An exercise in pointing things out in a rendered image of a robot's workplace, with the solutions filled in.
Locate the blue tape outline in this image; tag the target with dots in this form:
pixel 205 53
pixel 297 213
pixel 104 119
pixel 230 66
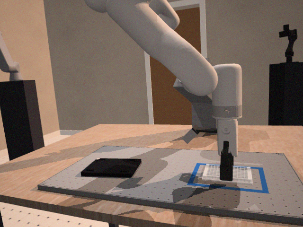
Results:
pixel 261 173

